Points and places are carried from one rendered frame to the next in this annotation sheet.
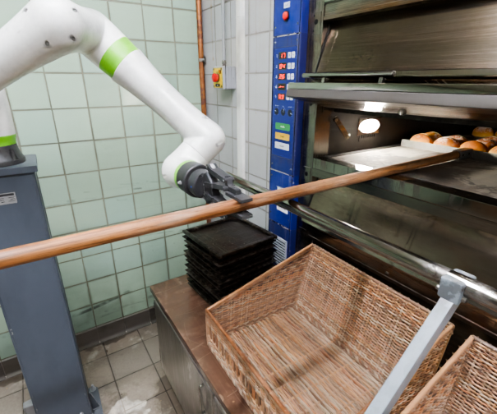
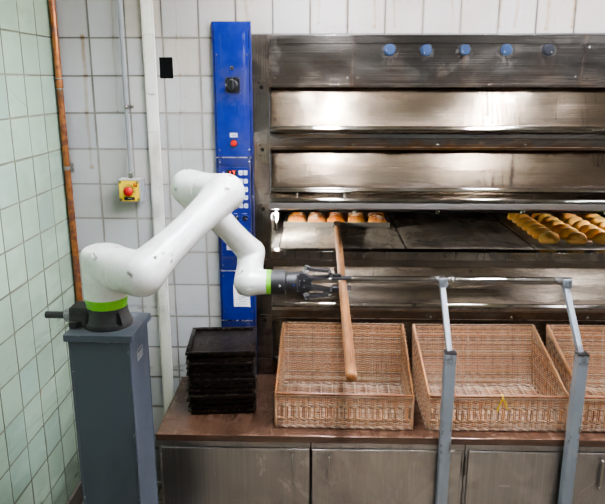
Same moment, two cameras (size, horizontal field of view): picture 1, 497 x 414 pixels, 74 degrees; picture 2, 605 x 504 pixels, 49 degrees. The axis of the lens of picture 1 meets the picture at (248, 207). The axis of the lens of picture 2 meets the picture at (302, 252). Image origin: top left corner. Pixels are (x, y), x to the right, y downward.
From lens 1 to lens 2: 215 cm
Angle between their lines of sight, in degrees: 53
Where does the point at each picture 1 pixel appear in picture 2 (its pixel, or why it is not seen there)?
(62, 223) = not seen: outside the picture
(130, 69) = not seen: hidden behind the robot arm
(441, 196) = (378, 254)
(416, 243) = (368, 287)
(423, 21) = (347, 159)
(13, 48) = (220, 215)
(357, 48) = (304, 171)
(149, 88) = (232, 222)
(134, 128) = (32, 267)
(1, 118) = not seen: hidden behind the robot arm
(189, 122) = (252, 242)
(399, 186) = (351, 255)
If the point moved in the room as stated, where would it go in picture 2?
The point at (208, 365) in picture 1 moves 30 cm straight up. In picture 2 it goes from (295, 432) to (295, 362)
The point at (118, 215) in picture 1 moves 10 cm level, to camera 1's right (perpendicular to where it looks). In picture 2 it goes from (29, 391) to (51, 381)
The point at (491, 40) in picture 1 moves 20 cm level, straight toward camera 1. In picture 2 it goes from (388, 173) to (412, 180)
